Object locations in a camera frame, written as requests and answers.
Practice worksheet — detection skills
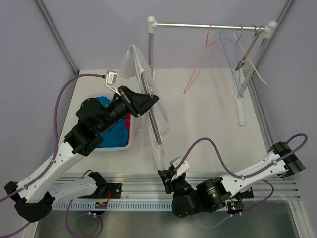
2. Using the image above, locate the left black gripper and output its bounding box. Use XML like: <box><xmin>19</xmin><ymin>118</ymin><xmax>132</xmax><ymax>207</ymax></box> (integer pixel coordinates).
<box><xmin>96</xmin><ymin>85</ymin><xmax>159</xmax><ymax>133</ymax></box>

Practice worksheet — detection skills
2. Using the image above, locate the grey hanger with white shirt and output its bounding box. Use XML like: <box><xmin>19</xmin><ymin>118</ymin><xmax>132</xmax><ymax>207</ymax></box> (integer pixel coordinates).
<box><xmin>141</xmin><ymin>72</ymin><xmax>162</xmax><ymax>145</ymax></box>

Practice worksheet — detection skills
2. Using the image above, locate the red t shirt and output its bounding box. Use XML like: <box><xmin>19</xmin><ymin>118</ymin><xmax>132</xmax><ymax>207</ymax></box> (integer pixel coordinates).
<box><xmin>124</xmin><ymin>114</ymin><xmax>131</xmax><ymax>145</ymax></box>

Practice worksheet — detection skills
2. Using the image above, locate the white t shirt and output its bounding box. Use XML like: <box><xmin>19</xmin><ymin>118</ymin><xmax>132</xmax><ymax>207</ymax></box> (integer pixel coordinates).
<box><xmin>119</xmin><ymin>45</ymin><xmax>170</xmax><ymax>170</ymax></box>

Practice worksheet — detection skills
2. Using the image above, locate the blue t shirt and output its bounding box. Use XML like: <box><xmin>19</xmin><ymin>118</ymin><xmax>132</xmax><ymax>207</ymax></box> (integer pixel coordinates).
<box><xmin>94</xmin><ymin>96</ymin><xmax>131</xmax><ymax>149</ymax></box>

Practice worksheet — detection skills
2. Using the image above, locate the pink wire hanger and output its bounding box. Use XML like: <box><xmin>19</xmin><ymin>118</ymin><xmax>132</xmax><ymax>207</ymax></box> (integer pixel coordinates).
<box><xmin>183</xmin><ymin>24</ymin><xmax>220</xmax><ymax>95</ymax></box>

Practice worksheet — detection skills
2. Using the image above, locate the light blue wire hanger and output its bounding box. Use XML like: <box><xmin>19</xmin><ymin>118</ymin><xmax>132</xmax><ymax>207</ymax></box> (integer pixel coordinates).
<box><xmin>219</xmin><ymin>25</ymin><xmax>243</xmax><ymax>98</ymax></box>

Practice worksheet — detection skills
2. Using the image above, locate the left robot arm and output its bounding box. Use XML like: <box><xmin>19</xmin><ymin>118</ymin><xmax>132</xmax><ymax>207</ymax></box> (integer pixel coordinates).
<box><xmin>4</xmin><ymin>86</ymin><xmax>159</xmax><ymax>223</ymax></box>

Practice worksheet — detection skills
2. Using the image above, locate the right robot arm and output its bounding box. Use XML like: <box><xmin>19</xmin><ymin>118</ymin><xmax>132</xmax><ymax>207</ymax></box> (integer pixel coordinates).
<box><xmin>158</xmin><ymin>142</ymin><xmax>305</xmax><ymax>218</ymax></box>

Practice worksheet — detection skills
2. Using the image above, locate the wooden hanger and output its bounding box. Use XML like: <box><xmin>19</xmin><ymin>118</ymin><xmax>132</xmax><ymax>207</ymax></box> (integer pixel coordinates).
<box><xmin>235</xmin><ymin>27</ymin><xmax>261</xmax><ymax>71</ymax></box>

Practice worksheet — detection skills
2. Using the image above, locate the clear plastic basket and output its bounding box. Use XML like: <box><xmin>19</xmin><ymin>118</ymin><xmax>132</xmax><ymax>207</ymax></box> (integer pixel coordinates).
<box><xmin>84</xmin><ymin>92</ymin><xmax>136</xmax><ymax>152</ymax></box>

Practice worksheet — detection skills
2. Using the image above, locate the white metal clothes rack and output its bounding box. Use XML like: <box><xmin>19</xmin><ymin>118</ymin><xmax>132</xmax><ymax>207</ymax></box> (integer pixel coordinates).
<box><xmin>147</xmin><ymin>16</ymin><xmax>277</xmax><ymax>126</ymax></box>

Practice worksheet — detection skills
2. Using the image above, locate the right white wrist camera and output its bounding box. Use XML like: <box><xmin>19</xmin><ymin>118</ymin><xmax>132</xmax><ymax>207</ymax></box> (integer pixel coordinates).
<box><xmin>170</xmin><ymin>157</ymin><xmax>190</xmax><ymax>181</ymax></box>

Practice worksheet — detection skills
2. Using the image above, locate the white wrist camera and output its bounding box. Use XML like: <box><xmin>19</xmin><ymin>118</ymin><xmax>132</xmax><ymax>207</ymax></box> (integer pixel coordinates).
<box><xmin>170</xmin><ymin>157</ymin><xmax>190</xmax><ymax>181</ymax></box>
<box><xmin>105</xmin><ymin>70</ymin><xmax>119</xmax><ymax>95</ymax></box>

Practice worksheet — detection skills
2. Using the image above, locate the aluminium rail frame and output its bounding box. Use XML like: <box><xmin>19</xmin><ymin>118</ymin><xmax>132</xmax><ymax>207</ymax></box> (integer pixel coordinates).
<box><xmin>32</xmin><ymin>172</ymin><xmax>302</xmax><ymax>201</ymax></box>

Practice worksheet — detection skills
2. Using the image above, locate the white slotted cable duct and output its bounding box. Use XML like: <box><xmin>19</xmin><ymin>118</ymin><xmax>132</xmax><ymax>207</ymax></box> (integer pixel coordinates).
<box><xmin>52</xmin><ymin>201</ymin><xmax>228</xmax><ymax>211</ymax></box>

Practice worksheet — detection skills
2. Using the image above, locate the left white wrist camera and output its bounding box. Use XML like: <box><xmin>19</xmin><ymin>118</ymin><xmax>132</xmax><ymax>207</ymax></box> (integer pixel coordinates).
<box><xmin>105</xmin><ymin>70</ymin><xmax>119</xmax><ymax>95</ymax></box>

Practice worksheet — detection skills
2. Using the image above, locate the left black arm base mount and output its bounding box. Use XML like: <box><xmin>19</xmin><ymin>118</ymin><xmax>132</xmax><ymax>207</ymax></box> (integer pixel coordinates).
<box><xmin>79</xmin><ymin>170</ymin><xmax>122</xmax><ymax>199</ymax></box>

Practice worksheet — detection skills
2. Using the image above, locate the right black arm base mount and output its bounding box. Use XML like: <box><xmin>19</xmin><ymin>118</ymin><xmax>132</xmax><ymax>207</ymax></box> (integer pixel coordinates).
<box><xmin>226</xmin><ymin>188</ymin><xmax>254</xmax><ymax>215</ymax></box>

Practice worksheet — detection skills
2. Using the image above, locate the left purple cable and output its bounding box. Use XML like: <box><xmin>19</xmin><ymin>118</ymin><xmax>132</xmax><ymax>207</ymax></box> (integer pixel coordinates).
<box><xmin>0</xmin><ymin>73</ymin><xmax>105</xmax><ymax>238</ymax></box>

